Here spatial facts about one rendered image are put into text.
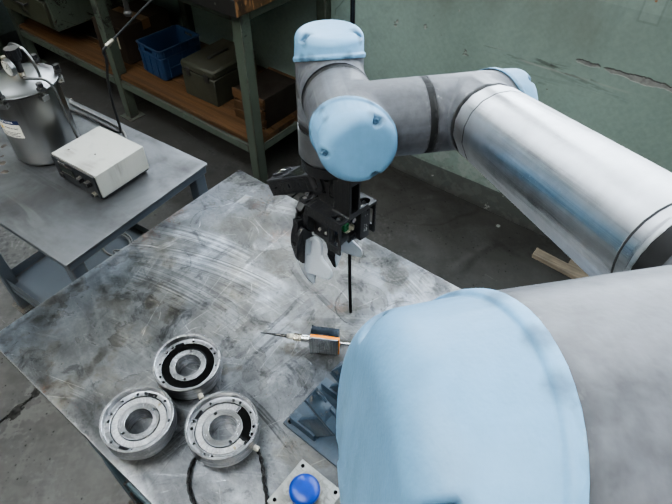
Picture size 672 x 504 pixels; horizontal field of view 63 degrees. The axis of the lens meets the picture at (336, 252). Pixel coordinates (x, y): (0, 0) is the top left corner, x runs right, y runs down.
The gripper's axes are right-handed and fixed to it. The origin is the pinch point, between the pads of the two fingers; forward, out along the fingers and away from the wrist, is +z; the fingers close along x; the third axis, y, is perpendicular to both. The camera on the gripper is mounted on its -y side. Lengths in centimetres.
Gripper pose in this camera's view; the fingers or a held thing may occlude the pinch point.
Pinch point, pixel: (320, 265)
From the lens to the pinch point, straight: 81.4
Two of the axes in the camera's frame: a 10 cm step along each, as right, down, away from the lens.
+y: 7.3, 4.6, -5.1
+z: 0.0, 7.5, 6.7
